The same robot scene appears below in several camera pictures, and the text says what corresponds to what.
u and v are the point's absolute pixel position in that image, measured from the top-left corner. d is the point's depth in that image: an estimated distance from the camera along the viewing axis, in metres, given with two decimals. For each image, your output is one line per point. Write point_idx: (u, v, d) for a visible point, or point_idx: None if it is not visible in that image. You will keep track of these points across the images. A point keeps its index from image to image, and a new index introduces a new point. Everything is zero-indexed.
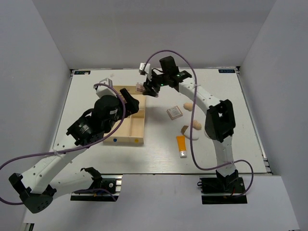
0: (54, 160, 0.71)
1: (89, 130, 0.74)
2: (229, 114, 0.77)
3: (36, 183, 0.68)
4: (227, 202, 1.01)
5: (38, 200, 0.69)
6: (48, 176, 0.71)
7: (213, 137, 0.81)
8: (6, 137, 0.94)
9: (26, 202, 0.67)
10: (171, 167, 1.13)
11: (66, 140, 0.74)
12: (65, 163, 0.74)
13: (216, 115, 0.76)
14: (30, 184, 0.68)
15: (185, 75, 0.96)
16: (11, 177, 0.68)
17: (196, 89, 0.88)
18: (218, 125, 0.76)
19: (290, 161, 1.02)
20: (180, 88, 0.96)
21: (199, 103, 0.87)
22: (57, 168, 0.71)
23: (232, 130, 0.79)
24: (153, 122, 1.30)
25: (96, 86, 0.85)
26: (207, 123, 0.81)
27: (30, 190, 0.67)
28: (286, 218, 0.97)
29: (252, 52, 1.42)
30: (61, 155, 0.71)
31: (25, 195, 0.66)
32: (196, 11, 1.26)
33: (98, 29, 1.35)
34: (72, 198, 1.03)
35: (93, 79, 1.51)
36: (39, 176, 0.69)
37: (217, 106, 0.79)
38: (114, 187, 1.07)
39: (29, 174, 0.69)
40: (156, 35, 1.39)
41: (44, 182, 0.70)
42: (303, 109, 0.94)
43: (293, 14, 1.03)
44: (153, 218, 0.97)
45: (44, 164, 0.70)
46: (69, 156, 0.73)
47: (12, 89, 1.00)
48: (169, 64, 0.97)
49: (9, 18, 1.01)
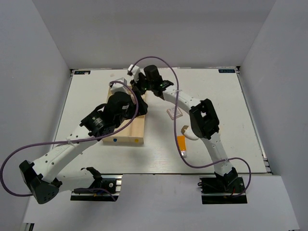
0: (66, 148, 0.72)
1: (101, 122, 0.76)
2: (210, 111, 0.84)
3: (48, 170, 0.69)
4: (227, 202, 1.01)
5: (47, 189, 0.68)
6: (60, 165, 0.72)
7: (200, 135, 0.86)
8: (6, 137, 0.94)
9: (36, 190, 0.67)
10: (171, 167, 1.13)
11: (79, 131, 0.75)
12: (76, 153, 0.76)
13: (198, 114, 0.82)
14: (42, 172, 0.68)
15: (168, 85, 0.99)
16: (23, 164, 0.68)
17: (178, 95, 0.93)
18: (202, 122, 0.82)
19: (289, 161, 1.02)
20: (165, 96, 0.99)
21: (182, 106, 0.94)
22: (68, 157, 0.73)
23: (216, 127, 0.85)
24: (153, 121, 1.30)
25: (111, 83, 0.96)
26: (191, 123, 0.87)
27: (42, 177, 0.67)
28: (286, 218, 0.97)
29: (252, 52, 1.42)
30: (73, 144, 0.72)
31: (37, 181, 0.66)
32: (196, 11, 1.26)
33: (98, 28, 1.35)
34: (72, 198, 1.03)
35: (93, 79, 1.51)
36: (51, 163, 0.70)
37: (199, 105, 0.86)
38: (114, 187, 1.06)
39: (41, 162, 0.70)
40: (156, 35, 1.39)
41: (55, 170, 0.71)
42: (303, 109, 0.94)
43: (293, 14, 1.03)
44: (153, 218, 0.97)
45: (57, 153, 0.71)
46: (82, 147, 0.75)
47: (12, 89, 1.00)
48: (153, 74, 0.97)
49: (9, 18, 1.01)
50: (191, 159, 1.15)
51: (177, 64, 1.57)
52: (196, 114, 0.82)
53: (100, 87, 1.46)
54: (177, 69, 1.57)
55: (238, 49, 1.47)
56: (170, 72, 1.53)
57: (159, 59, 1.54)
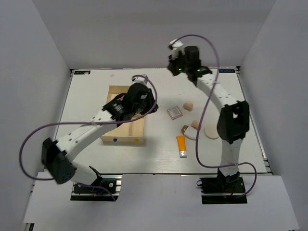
0: (90, 129, 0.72)
1: (121, 110, 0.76)
2: (244, 116, 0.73)
3: (72, 147, 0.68)
4: (227, 202, 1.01)
5: (68, 167, 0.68)
6: (82, 145, 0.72)
7: (223, 138, 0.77)
8: (6, 138, 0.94)
9: (58, 166, 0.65)
10: (171, 167, 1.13)
11: (102, 114, 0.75)
12: (96, 135, 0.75)
13: (230, 116, 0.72)
14: (66, 148, 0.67)
15: (206, 71, 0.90)
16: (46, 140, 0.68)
17: (214, 86, 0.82)
18: (231, 125, 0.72)
19: (289, 160, 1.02)
20: (198, 83, 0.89)
21: (214, 100, 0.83)
22: (91, 138, 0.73)
23: (244, 133, 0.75)
24: (153, 122, 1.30)
25: (134, 77, 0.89)
26: (218, 122, 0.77)
27: (65, 153, 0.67)
28: (286, 218, 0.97)
29: (252, 52, 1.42)
30: (97, 125, 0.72)
31: (61, 157, 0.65)
32: (196, 10, 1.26)
33: (98, 28, 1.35)
34: (72, 198, 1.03)
35: (93, 79, 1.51)
36: (75, 142, 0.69)
37: (234, 105, 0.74)
38: (114, 187, 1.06)
39: (65, 140, 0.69)
40: (157, 34, 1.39)
41: (77, 149, 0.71)
42: (303, 109, 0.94)
43: (293, 14, 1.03)
44: (153, 218, 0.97)
45: (82, 132, 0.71)
46: (103, 129, 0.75)
47: (12, 89, 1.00)
48: (192, 55, 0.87)
49: (9, 18, 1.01)
50: (191, 159, 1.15)
51: None
52: (227, 115, 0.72)
53: (100, 87, 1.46)
54: None
55: (238, 49, 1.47)
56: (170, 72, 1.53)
57: (159, 59, 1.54)
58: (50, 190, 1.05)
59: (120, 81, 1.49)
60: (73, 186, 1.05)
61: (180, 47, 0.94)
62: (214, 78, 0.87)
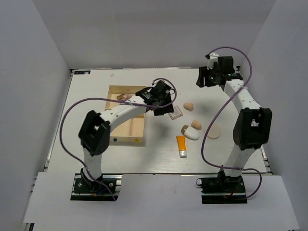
0: (128, 107, 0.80)
1: (150, 97, 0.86)
2: (263, 124, 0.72)
3: (114, 120, 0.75)
4: (227, 202, 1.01)
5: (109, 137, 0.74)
6: (119, 121, 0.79)
7: (237, 141, 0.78)
8: (6, 138, 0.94)
9: (101, 134, 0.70)
10: (171, 167, 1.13)
11: (136, 98, 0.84)
12: (130, 116, 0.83)
13: (248, 121, 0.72)
14: (108, 119, 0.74)
15: (236, 77, 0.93)
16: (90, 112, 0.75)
17: (240, 90, 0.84)
18: (247, 130, 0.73)
19: (289, 160, 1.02)
20: (226, 86, 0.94)
21: (237, 103, 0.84)
22: (127, 116, 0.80)
23: (260, 143, 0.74)
24: (153, 122, 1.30)
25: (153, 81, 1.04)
26: (236, 124, 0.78)
27: (109, 123, 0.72)
28: (286, 218, 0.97)
29: (252, 52, 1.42)
30: (134, 106, 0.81)
31: (105, 125, 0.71)
32: (196, 10, 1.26)
33: (99, 28, 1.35)
34: (72, 198, 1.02)
35: (93, 79, 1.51)
36: (116, 116, 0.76)
37: (256, 111, 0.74)
38: (114, 187, 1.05)
39: (107, 113, 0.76)
40: (157, 34, 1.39)
41: (116, 123, 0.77)
42: (303, 109, 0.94)
43: (293, 14, 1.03)
44: (153, 218, 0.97)
45: (121, 109, 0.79)
46: (136, 111, 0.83)
47: (12, 89, 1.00)
48: (224, 62, 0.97)
49: (8, 18, 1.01)
50: (191, 159, 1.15)
51: (177, 64, 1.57)
52: (245, 119, 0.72)
53: (100, 87, 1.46)
54: (177, 69, 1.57)
55: (238, 49, 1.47)
56: (170, 72, 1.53)
57: (159, 59, 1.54)
58: (50, 190, 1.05)
59: (120, 81, 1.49)
60: (73, 186, 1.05)
61: (215, 58, 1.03)
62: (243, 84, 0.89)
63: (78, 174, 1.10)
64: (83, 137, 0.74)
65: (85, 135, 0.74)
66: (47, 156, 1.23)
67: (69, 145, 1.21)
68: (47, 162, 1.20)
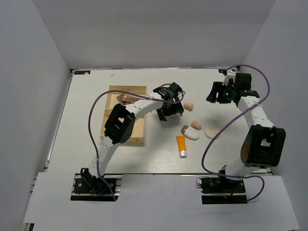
0: (147, 102, 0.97)
1: (166, 93, 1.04)
2: (275, 145, 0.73)
3: (137, 112, 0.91)
4: (226, 202, 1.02)
5: (132, 128, 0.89)
6: (139, 114, 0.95)
7: (243, 158, 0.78)
8: (6, 138, 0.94)
9: (127, 123, 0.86)
10: (171, 167, 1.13)
11: (154, 94, 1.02)
12: (148, 110, 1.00)
13: (258, 138, 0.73)
14: (133, 111, 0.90)
15: (252, 94, 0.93)
16: (118, 105, 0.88)
17: (254, 106, 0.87)
18: (257, 148, 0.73)
19: (289, 160, 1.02)
20: (240, 102, 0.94)
21: (250, 120, 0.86)
22: (147, 109, 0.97)
23: (267, 165, 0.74)
24: (153, 122, 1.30)
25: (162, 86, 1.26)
26: (245, 141, 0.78)
27: (134, 115, 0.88)
28: (286, 218, 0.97)
29: (252, 52, 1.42)
30: (153, 100, 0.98)
31: (130, 116, 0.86)
32: (196, 11, 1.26)
33: (99, 29, 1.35)
34: (72, 198, 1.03)
35: (93, 79, 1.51)
36: (138, 109, 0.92)
37: (269, 130, 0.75)
38: (114, 187, 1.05)
39: (131, 106, 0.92)
40: (157, 35, 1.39)
41: (137, 116, 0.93)
42: (304, 109, 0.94)
43: (293, 14, 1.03)
44: (153, 218, 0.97)
45: (142, 103, 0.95)
46: (154, 105, 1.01)
47: (12, 89, 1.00)
48: (241, 78, 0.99)
49: (8, 18, 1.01)
50: (191, 159, 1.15)
51: (177, 64, 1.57)
52: (256, 137, 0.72)
53: (100, 87, 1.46)
54: (177, 69, 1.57)
55: (238, 49, 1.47)
56: (170, 72, 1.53)
57: (159, 59, 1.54)
58: (50, 190, 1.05)
59: (120, 81, 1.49)
60: (73, 186, 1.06)
61: (232, 75, 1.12)
62: (258, 101, 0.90)
63: (78, 174, 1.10)
64: (109, 127, 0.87)
65: (112, 125, 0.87)
66: (47, 156, 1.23)
67: (69, 145, 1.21)
68: (47, 162, 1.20)
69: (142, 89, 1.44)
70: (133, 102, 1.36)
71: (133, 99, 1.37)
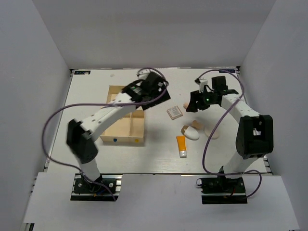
0: (110, 111, 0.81)
1: (140, 92, 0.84)
2: (265, 131, 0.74)
3: (96, 127, 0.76)
4: (227, 202, 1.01)
5: (93, 146, 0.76)
6: (102, 126, 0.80)
7: (240, 151, 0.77)
8: (6, 138, 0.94)
9: (84, 144, 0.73)
10: (171, 167, 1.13)
11: (121, 96, 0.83)
12: (116, 117, 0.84)
13: (250, 128, 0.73)
14: (90, 128, 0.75)
15: (231, 92, 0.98)
16: (71, 122, 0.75)
17: (237, 101, 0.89)
18: (251, 138, 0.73)
19: (289, 161, 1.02)
20: (223, 101, 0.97)
21: (237, 114, 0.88)
22: (111, 119, 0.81)
23: (263, 153, 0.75)
24: (153, 122, 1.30)
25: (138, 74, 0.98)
26: (238, 134, 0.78)
27: (91, 132, 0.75)
28: (286, 218, 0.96)
29: (252, 52, 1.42)
30: (118, 107, 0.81)
31: (85, 135, 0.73)
32: (196, 11, 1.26)
33: (98, 28, 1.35)
34: (72, 198, 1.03)
35: (93, 79, 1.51)
36: (98, 122, 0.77)
37: (257, 120, 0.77)
38: (114, 187, 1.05)
39: (88, 121, 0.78)
40: (157, 35, 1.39)
41: (98, 130, 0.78)
42: (304, 109, 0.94)
43: (293, 14, 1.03)
44: (153, 218, 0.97)
45: (103, 114, 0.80)
46: (122, 111, 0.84)
47: (12, 89, 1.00)
48: (218, 81, 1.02)
49: (8, 18, 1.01)
50: (191, 159, 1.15)
51: (177, 64, 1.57)
52: (247, 127, 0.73)
53: (100, 87, 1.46)
54: (177, 69, 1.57)
55: (238, 49, 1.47)
56: (170, 72, 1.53)
57: (159, 59, 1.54)
58: (50, 190, 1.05)
59: (120, 81, 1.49)
60: (73, 186, 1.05)
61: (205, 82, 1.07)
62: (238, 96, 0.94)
63: (78, 174, 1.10)
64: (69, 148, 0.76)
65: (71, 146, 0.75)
66: (46, 156, 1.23)
67: None
68: (47, 162, 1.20)
69: None
70: None
71: None
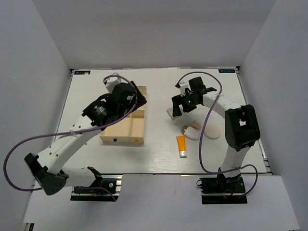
0: (70, 139, 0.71)
1: (104, 111, 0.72)
2: (250, 120, 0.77)
3: (53, 162, 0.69)
4: (227, 202, 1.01)
5: (55, 180, 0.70)
6: (63, 158, 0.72)
7: (232, 144, 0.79)
8: (6, 138, 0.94)
9: (43, 182, 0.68)
10: (171, 167, 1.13)
11: (82, 121, 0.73)
12: (80, 144, 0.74)
13: (235, 119, 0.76)
14: (46, 164, 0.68)
15: (210, 90, 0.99)
16: (28, 157, 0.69)
17: (218, 98, 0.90)
18: (238, 129, 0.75)
19: (289, 161, 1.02)
20: (204, 100, 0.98)
21: (220, 110, 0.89)
22: (71, 149, 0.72)
23: (253, 140, 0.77)
24: (153, 122, 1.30)
25: (105, 80, 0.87)
26: (225, 129, 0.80)
27: (47, 169, 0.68)
28: (286, 218, 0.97)
29: (252, 52, 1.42)
30: (77, 134, 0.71)
31: (42, 173, 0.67)
32: (196, 11, 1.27)
33: (98, 28, 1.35)
34: (71, 198, 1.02)
35: (93, 79, 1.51)
36: (55, 155, 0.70)
37: (239, 111, 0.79)
38: (114, 187, 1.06)
39: (45, 154, 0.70)
40: (156, 34, 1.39)
41: (59, 163, 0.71)
42: (304, 109, 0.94)
43: (293, 14, 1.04)
44: (154, 218, 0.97)
45: (60, 145, 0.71)
46: (84, 137, 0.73)
47: (12, 89, 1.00)
48: (195, 82, 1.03)
49: (9, 18, 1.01)
50: (191, 159, 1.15)
51: (177, 64, 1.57)
52: (232, 118, 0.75)
53: (100, 88, 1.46)
54: (177, 69, 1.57)
55: (238, 49, 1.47)
56: (170, 72, 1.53)
57: (158, 59, 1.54)
58: None
59: None
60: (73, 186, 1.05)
61: (185, 85, 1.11)
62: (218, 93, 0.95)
63: None
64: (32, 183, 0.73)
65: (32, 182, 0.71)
66: None
67: None
68: None
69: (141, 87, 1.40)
70: None
71: None
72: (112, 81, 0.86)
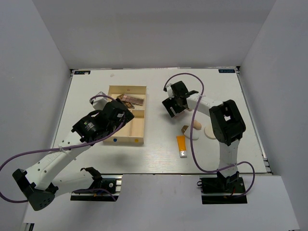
0: (58, 155, 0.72)
1: (94, 127, 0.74)
2: (234, 114, 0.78)
3: (41, 178, 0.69)
4: (226, 202, 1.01)
5: (43, 196, 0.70)
6: (52, 174, 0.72)
7: (221, 139, 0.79)
8: (6, 138, 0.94)
9: (30, 198, 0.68)
10: (170, 167, 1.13)
11: (71, 136, 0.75)
12: (69, 160, 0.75)
13: (220, 115, 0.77)
14: (34, 180, 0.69)
15: (192, 92, 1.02)
16: (15, 173, 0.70)
17: (200, 98, 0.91)
18: (225, 124, 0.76)
19: (290, 160, 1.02)
20: (188, 102, 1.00)
21: (204, 109, 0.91)
22: (59, 165, 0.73)
23: (240, 133, 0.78)
24: (152, 122, 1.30)
25: (92, 99, 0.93)
26: (213, 125, 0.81)
27: (34, 186, 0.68)
28: (286, 218, 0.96)
29: (252, 52, 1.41)
30: (66, 150, 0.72)
31: (30, 190, 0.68)
32: (196, 10, 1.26)
33: (98, 29, 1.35)
34: (72, 198, 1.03)
35: (93, 79, 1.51)
36: (43, 172, 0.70)
37: (222, 107, 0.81)
38: (114, 187, 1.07)
39: (33, 171, 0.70)
40: (156, 34, 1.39)
41: (47, 179, 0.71)
42: (303, 109, 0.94)
43: (293, 14, 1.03)
44: (154, 218, 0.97)
45: (49, 160, 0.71)
46: (74, 153, 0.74)
47: (12, 89, 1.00)
48: (177, 86, 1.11)
49: (9, 18, 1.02)
50: (191, 159, 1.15)
51: (177, 64, 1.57)
52: (217, 114, 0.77)
53: (100, 88, 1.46)
54: (177, 69, 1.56)
55: (238, 49, 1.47)
56: (169, 72, 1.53)
57: (158, 59, 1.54)
58: None
59: (120, 81, 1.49)
60: None
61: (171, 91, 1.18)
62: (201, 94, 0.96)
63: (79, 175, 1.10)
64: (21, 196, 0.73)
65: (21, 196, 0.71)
66: None
67: None
68: None
69: (142, 88, 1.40)
70: (133, 103, 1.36)
71: (133, 99, 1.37)
72: (98, 100, 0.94)
